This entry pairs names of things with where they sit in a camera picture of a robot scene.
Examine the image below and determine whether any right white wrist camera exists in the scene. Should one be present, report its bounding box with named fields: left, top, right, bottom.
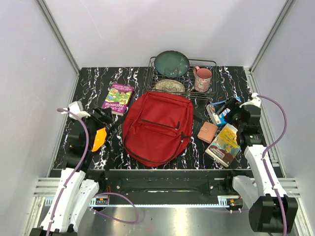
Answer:
left=240, top=92, right=261, bottom=108

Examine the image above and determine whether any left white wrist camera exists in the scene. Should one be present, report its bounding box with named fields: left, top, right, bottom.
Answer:
left=66, top=101, right=91, bottom=120

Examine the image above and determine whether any teal ceramic plate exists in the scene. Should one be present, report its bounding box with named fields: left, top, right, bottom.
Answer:
left=154, top=50, right=190, bottom=78

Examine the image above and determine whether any pink leather wallet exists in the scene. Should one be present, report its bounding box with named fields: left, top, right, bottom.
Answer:
left=197, top=122, right=218, bottom=144

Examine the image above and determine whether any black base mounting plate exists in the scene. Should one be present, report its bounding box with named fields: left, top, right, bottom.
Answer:
left=86, top=169, right=253, bottom=196

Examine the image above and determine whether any speckled beige plate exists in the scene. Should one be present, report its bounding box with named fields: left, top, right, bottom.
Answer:
left=155, top=79, right=186, bottom=93

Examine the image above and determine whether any red student backpack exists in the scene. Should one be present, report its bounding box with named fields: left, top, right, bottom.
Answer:
left=109, top=91, right=194, bottom=167

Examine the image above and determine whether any orange plastic plate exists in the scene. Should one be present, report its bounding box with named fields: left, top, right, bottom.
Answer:
left=92, top=128, right=107, bottom=152

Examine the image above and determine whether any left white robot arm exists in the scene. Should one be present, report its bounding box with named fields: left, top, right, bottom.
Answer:
left=30, top=102, right=113, bottom=236

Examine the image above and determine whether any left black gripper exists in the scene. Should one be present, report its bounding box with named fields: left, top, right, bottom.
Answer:
left=71, top=105, right=113, bottom=149

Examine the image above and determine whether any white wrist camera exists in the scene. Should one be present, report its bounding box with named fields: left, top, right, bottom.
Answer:
left=240, top=92, right=261, bottom=108
left=66, top=101, right=91, bottom=120

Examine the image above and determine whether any purple treehouse book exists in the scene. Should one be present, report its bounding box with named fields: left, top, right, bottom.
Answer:
left=102, top=83, right=134, bottom=116

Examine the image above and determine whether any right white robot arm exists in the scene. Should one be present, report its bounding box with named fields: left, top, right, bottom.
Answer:
left=217, top=93, right=298, bottom=236

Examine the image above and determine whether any yellow paperback book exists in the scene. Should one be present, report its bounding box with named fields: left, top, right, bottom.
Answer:
left=205, top=123, right=241, bottom=168

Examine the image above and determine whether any blue picture book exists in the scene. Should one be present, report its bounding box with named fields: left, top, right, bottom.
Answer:
left=206, top=100, right=233, bottom=127

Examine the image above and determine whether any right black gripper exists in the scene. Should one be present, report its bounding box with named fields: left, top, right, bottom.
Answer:
left=213, top=96, right=245, bottom=131

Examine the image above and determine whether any pink patterned mug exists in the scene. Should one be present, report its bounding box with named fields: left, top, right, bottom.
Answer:
left=193, top=66, right=212, bottom=92

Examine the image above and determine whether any black wire dish rack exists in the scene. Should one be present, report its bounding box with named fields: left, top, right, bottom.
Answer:
left=144, top=57, right=220, bottom=100

